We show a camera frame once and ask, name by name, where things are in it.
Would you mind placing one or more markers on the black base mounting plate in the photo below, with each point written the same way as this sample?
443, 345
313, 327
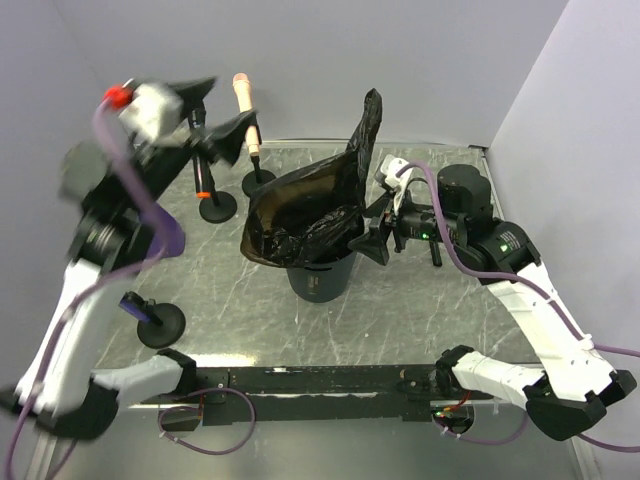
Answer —
305, 393

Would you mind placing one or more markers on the purple microphone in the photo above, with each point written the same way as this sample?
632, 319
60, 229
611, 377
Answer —
135, 306

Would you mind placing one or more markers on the purple wedge shaped box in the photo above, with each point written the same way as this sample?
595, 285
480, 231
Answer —
175, 245

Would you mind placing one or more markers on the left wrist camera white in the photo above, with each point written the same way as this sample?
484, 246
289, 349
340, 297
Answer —
148, 108

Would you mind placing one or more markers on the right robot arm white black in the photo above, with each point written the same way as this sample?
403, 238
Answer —
573, 386

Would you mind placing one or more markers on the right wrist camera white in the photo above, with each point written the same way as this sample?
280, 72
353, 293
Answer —
393, 175

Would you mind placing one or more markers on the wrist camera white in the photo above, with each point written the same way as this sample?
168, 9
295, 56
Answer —
393, 175
148, 108

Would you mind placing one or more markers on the black bar on table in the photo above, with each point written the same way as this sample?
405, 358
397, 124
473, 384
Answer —
435, 254

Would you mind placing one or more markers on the black stand of pink microphone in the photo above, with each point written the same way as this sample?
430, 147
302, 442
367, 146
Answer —
256, 178

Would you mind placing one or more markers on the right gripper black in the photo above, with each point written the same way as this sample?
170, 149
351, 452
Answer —
373, 243

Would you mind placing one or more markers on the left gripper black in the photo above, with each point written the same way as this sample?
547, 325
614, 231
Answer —
225, 139

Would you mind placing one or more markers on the dark blue trash bin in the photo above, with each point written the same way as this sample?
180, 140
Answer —
322, 282

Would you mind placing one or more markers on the black plastic trash bag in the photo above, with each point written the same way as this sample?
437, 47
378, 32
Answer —
309, 214

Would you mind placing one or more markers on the aluminium front rail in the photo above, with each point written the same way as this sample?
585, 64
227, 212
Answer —
85, 410

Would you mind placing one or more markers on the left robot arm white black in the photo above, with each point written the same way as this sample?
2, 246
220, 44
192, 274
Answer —
109, 249

